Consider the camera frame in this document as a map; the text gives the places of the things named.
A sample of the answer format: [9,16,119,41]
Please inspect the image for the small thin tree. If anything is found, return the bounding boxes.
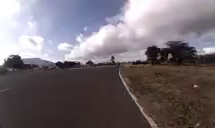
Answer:
[109,55,117,65]

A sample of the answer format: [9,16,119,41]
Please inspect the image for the dark bushes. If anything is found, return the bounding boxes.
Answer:
[55,60,82,70]

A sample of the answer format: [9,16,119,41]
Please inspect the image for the dark grey asphalt road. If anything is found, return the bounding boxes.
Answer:
[0,64,153,128]

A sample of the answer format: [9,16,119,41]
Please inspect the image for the pale concrete kerb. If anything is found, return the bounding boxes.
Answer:
[117,65,160,128]

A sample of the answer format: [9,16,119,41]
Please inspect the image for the building with grey roof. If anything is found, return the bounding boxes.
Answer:
[21,57,58,70]

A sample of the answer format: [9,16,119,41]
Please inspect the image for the clump of dark trees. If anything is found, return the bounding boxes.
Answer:
[144,40,199,66]

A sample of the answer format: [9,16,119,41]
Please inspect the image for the dry brown grass field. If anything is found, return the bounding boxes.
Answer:
[119,63,215,128]

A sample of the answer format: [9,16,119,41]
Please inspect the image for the dark round tree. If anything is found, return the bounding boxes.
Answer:
[3,54,26,70]

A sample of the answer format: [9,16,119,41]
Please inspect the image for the dark row of trees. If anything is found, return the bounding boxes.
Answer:
[197,51,215,66]

